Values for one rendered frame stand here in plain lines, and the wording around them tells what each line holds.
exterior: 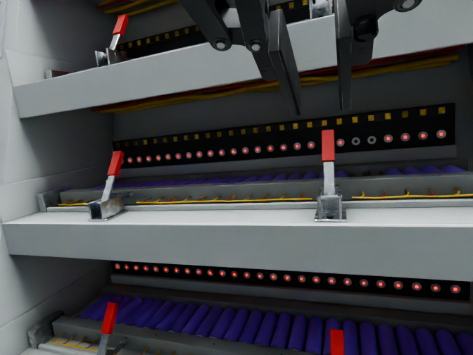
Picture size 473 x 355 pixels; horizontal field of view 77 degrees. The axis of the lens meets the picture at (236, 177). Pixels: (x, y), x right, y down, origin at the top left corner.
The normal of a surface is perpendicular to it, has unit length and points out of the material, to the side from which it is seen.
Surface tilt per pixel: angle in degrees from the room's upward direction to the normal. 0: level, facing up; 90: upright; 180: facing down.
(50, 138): 90
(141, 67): 107
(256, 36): 167
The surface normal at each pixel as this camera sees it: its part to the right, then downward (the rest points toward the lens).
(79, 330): -0.33, 0.18
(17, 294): 0.94, -0.05
